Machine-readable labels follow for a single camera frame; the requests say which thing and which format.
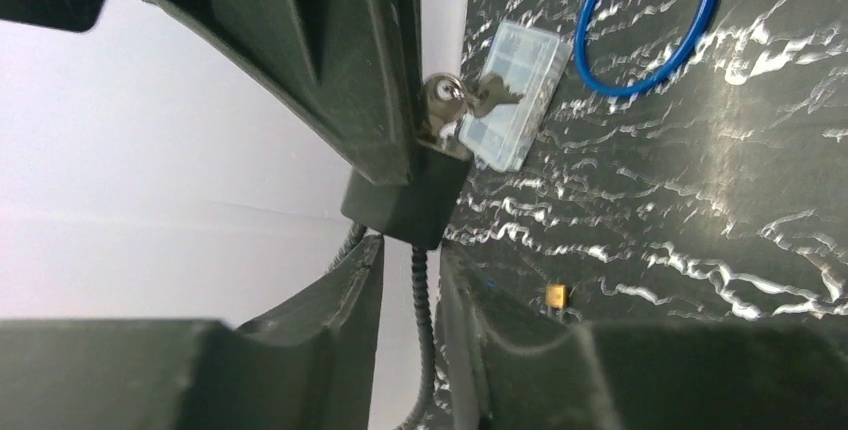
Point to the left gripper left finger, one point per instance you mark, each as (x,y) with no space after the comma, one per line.
(307,363)

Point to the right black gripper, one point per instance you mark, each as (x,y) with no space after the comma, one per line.
(67,15)

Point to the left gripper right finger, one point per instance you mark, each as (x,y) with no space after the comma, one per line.
(511,367)

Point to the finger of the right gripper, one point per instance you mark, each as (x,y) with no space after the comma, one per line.
(349,69)

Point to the small silver lock key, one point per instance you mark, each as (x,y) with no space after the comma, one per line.
(490,92)

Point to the black cable padlock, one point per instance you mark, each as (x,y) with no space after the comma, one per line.
(417,213)

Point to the small brass padlock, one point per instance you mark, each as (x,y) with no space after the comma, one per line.
(556,296)

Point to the clear plastic parts box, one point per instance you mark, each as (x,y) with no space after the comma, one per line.
(521,73)

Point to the blue cable lock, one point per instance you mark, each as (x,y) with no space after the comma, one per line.
(626,48)

